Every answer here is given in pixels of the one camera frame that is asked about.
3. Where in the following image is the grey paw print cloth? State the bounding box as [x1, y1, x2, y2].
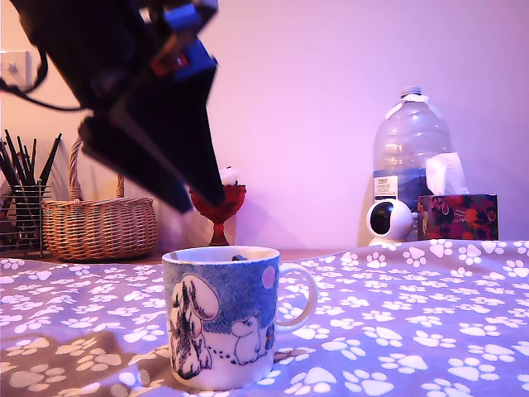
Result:
[0, 238, 529, 397]

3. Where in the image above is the metal wire utensil rack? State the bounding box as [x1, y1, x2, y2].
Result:
[0, 184, 51, 257]

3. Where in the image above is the wicker basket with handle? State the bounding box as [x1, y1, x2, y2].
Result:
[41, 138, 159, 262]

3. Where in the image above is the clear bottle with dark cap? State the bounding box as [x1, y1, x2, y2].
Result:
[155, 194, 195, 251]

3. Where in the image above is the white wall switch plate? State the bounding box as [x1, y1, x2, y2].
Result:
[0, 51, 33, 88]

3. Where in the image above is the black looping cable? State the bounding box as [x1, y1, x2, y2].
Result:
[0, 47, 90, 113]

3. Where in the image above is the large clear water bottle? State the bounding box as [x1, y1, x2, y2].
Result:
[371, 85, 454, 246]

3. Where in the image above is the small white candle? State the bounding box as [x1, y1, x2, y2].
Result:
[218, 165, 241, 187]

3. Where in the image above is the blue cartoon print mug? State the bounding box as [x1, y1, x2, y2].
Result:
[160, 245, 319, 392]

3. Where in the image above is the white paper tissue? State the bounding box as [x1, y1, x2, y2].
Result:
[424, 151, 470, 196]

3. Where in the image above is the dark floral tissue box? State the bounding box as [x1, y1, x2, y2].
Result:
[416, 193, 499, 242]

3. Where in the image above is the small white round camera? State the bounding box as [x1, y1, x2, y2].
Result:
[365, 199, 414, 248]

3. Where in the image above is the red glass goblet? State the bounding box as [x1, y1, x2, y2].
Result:
[188, 184, 247, 247]

